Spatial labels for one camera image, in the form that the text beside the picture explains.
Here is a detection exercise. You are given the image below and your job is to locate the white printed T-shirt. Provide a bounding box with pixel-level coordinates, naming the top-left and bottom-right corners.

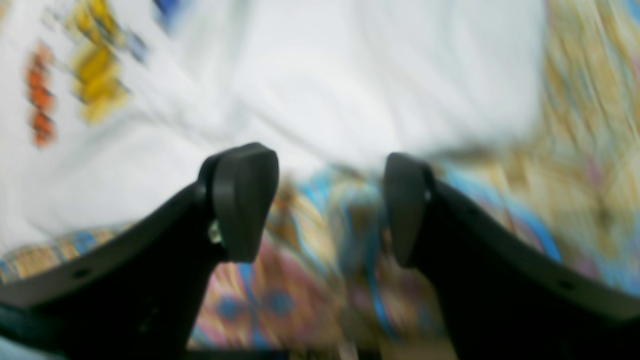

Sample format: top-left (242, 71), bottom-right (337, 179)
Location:
top-left (1, 0), bottom-right (547, 252)

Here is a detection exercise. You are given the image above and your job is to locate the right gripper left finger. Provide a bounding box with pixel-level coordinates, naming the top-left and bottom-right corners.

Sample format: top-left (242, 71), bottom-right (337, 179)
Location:
top-left (1, 142), bottom-right (279, 360)

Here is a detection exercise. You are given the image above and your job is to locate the patterned tablecloth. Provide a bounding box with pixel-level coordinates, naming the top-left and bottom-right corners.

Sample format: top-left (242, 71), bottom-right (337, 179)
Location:
top-left (2, 0), bottom-right (639, 347)

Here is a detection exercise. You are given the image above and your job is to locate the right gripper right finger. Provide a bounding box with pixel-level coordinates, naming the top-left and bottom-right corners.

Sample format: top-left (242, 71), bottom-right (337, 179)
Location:
top-left (382, 152), bottom-right (640, 360)

